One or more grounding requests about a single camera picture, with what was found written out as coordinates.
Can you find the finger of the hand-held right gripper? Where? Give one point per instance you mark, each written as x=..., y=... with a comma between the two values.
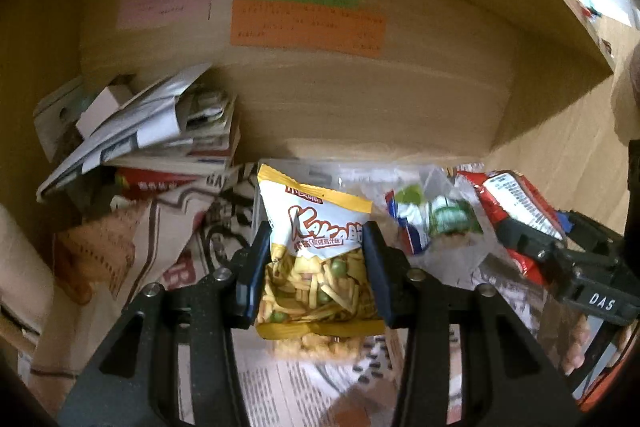
x=525, y=239
x=565, y=221

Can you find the printed newspaper table cloth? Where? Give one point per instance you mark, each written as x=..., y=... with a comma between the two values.
x=210, y=227

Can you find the red snack packet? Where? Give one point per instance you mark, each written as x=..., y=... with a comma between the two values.
x=515, y=202

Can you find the orange sticky note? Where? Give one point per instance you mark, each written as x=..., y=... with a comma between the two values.
x=305, y=28

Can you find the green jelly cup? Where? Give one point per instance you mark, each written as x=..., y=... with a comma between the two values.
x=410, y=196

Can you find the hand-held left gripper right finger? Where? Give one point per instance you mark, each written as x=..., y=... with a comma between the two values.
x=380, y=282

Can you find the orange patterned paper bag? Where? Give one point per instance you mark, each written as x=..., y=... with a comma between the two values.
x=100, y=247

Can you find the yellow snack packet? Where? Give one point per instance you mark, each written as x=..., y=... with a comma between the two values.
x=315, y=247

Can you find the blue chip packet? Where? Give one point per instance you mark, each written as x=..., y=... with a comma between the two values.
x=407, y=227

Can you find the green label snack packet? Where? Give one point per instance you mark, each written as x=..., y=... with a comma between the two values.
x=452, y=217

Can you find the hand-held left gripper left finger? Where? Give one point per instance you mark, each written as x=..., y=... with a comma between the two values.
x=250, y=289

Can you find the pile of papers and booklets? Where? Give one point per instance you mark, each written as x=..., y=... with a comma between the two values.
x=150, y=127

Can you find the red flat box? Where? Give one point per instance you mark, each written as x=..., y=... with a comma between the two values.
x=155, y=182

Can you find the person's right hand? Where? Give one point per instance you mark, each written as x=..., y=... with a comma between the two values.
x=576, y=347

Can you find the clear plastic container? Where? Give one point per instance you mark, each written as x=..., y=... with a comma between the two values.
x=310, y=172

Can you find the beige cylinder roll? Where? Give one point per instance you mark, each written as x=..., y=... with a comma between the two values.
x=22, y=267

